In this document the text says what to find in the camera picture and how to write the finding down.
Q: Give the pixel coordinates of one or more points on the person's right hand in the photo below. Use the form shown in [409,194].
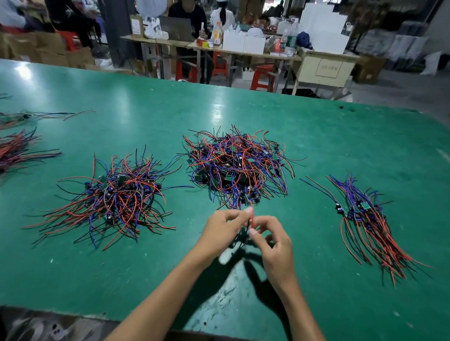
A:
[275,254]

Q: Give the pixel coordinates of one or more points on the person's left hand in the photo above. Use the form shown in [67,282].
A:
[219,235]

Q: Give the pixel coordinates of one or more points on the person's right forearm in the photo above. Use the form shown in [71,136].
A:
[306,329]

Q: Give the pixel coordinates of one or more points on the person's left forearm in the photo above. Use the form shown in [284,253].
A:
[152,312]

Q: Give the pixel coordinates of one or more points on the red plastic stool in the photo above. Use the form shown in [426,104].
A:
[220,65]
[263,76]
[67,41]

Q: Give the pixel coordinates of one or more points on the long wooden work table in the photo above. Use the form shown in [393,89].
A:
[210,47]

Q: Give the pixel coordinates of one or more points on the cream cabinet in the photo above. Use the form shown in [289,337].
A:
[325,69]

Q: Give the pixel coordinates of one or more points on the row of white containers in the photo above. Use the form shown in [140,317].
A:
[243,42]

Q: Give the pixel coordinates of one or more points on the brown cardboard box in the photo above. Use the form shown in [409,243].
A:
[370,68]

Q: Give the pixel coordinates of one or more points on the grey laptop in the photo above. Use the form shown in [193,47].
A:
[176,28]

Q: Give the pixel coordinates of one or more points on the dark blue bag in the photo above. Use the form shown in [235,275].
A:
[304,39]

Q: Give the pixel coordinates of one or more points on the stack of white boxes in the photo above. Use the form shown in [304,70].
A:
[323,26]

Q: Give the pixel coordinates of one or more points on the dark pillar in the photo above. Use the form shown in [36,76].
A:
[116,17]

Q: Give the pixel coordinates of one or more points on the row of cardboard boxes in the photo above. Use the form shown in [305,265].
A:
[42,51]

